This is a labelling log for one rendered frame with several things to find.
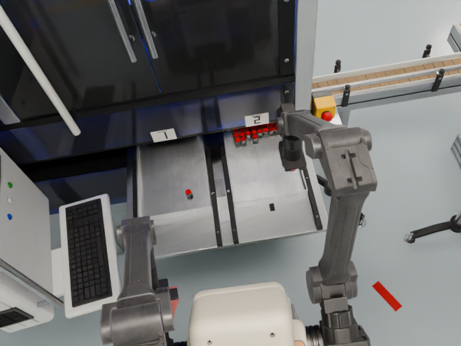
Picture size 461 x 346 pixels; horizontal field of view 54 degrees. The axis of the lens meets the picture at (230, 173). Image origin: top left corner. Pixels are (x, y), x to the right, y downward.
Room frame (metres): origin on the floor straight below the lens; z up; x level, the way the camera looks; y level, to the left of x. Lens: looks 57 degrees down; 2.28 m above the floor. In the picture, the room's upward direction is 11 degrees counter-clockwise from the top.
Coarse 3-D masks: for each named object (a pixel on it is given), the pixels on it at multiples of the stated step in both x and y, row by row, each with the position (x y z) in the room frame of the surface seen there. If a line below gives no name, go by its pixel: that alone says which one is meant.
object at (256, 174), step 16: (224, 144) 1.00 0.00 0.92; (272, 144) 0.98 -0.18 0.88; (240, 160) 0.94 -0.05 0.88; (256, 160) 0.93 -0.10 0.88; (272, 160) 0.91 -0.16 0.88; (240, 176) 0.87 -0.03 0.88; (256, 176) 0.86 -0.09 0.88; (272, 176) 0.84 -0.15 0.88; (288, 176) 0.83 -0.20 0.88; (304, 176) 0.80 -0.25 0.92; (240, 192) 0.80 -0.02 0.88; (256, 192) 0.79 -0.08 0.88; (272, 192) 0.78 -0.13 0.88; (288, 192) 0.77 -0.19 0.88; (304, 192) 0.74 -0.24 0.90
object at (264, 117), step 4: (248, 116) 1.01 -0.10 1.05; (252, 116) 1.01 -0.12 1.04; (256, 116) 1.01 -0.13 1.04; (260, 116) 1.01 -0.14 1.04; (264, 116) 1.00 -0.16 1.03; (268, 116) 1.00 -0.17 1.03; (248, 120) 1.01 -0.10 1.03; (252, 120) 1.01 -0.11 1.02; (260, 120) 1.01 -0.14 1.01; (264, 120) 1.00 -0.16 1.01; (268, 120) 1.00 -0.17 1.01; (248, 124) 1.01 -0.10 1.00; (252, 124) 1.01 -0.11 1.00; (256, 124) 1.01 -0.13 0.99; (260, 124) 1.01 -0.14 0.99
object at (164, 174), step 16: (160, 144) 1.09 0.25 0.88; (176, 144) 1.07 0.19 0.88; (192, 144) 1.06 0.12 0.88; (144, 160) 1.03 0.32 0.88; (160, 160) 1.01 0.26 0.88; (176, 160) 1.00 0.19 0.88; (192, 160) 0.98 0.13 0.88; (144, 176) 0.95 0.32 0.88; (160, 176) 0.94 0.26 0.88; (176, 176) 0.93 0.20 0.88; (192, 176) 0.91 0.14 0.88; (208, 176) 0.90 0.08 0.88; (144, 192) 0.88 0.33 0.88; (160, 192) 0.87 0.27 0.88; (176, 192) 0.86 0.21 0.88; (192, 192) 0.84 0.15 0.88; (208, 192) 0.83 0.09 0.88; (144, 208) 0.82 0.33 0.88; (160, 208) 0.81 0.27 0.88; (176, 208) 0.79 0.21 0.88; (192, 208) 0.78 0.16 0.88; (208, 208) 0.76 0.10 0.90
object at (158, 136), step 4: (172, 128) 1.02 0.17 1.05; (152, 132) 1.02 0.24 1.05; (156, 132) 1.02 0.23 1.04; (160, 132) 1.02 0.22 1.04; (168, 132) 1.02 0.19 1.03; (172, 132) 1.02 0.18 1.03; (152, 136) 1.02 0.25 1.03; (156, 136) 1.02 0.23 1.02; (160, 136) 1.02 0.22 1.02; (164, 136) 1.02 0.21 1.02; (168, 136) 1.02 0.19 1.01; (172, 136) 1.02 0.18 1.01; (156, 140) 1.02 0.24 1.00; (160, 140) 1.02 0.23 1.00; (164, 140) 1.02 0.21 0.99
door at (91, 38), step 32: (0, 0) 1.04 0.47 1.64; (32, 0) 1.04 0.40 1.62; (64, 0) 1.03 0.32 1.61; (96, 0) 1.03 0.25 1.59; (128, 0) 1.03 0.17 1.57; (0, 32) 1.04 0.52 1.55; (32, 32) 1.04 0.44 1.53; (64, 32) 1.03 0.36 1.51; (96, 32) 1.03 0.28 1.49; (128, 32) 1.03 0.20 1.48; (0, 64) 1.04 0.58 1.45; (64, 64) 1.04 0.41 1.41; (96, 64) 1.03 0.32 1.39; (128, 64) 1.03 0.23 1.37; (32, 96) 1.04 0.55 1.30; (64, 96) 1.04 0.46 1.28; (96, 96) 1.03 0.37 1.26; (128, 96) 1.03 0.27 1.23
